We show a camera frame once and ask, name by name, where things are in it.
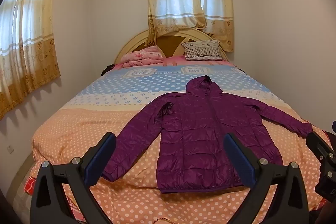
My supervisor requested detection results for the pink bed sheet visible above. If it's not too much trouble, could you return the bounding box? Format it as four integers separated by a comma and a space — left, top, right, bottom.
115, 55, 237, 69

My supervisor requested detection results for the cream wooden headboard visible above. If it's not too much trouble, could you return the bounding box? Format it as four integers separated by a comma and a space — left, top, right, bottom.
115, 27, 230, 64

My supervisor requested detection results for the bed with polka-dot quilt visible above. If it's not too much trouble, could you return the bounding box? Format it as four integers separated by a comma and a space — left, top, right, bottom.
25, 60, 332, 224

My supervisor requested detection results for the wide yellow floral curtain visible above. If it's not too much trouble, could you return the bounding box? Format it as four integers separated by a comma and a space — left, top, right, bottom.
0, 0, 61, 119

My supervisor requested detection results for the dark cloth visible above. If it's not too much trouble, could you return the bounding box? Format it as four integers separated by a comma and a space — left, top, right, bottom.
101, 64, 116, 76

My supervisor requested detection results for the purple puffer jacket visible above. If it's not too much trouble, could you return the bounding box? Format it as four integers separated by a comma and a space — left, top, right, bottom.
101, 75, 313, 193

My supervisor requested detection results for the striped pillow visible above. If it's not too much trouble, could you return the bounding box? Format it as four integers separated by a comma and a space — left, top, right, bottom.
181, 40, 226, 61

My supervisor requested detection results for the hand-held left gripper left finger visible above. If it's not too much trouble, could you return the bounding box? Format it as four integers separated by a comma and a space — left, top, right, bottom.
30, 132, 117, 224

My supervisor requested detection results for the pink folded blanket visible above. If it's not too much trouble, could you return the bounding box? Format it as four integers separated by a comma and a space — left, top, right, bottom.
121, 46, 164, 69

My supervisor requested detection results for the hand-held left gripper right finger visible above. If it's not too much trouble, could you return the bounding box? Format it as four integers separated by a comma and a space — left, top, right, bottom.
223, 133, 310, 224

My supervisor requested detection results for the red checked sheet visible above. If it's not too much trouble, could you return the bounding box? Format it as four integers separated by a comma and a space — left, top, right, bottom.
24, 177, 87, 224

